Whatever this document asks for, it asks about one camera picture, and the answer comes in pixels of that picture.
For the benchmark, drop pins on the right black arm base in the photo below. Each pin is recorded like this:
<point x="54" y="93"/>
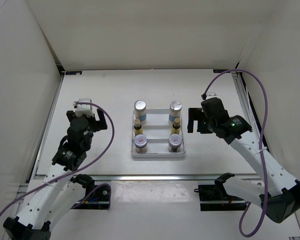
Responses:
<point x="214" y="198"/>

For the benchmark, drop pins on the small yellow-label bottle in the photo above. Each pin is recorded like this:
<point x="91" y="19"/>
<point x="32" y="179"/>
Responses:
<point x="137" y="127"/>
<point x="176" y="126"/>

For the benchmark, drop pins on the tall blue-label shaker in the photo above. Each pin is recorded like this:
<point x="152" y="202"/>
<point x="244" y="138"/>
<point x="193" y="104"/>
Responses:
<point x="140" y="111"/>
<point x="174" y="111"/>

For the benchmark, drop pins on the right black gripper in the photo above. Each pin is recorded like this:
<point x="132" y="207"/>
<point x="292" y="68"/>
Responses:
<point x="195" y="114"/>

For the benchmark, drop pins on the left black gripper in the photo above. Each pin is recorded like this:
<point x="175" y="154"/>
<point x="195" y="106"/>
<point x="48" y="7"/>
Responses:
<point x="98" y="125"/>

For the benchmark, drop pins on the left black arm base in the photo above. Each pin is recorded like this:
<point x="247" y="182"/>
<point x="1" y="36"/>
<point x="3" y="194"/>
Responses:
<point x="97" y="197"/>

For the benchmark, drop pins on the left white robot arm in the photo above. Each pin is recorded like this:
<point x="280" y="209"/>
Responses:
<point x="63" y="187"/>

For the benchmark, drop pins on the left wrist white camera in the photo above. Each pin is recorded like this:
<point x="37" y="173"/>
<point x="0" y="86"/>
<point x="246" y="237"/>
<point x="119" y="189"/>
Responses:
<point x="83" y="106"/>

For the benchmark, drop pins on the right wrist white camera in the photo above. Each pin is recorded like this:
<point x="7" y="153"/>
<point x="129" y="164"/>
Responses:
<point x="211" y="95"/>

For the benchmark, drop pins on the aluminium front rail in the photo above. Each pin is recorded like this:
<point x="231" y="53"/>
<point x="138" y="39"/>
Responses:
<point x="156" y="177"/>

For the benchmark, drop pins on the wrist white camera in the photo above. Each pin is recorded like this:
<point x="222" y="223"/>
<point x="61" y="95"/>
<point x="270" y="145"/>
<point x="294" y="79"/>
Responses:
<point x="83" y="106"/>
<point x="211" y="95"/>

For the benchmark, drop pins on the white-lid spice jar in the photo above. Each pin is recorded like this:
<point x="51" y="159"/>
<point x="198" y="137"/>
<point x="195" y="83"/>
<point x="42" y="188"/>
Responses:
<point x="140" y="143"/>
<point x="174" y="143"/>

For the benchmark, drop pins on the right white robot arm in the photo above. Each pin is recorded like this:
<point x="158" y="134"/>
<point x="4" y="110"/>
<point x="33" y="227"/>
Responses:
<point x="280" y="193"/>

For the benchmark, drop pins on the white three-compartment tray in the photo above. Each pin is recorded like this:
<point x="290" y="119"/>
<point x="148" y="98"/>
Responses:
<point x="157" y="130"/>

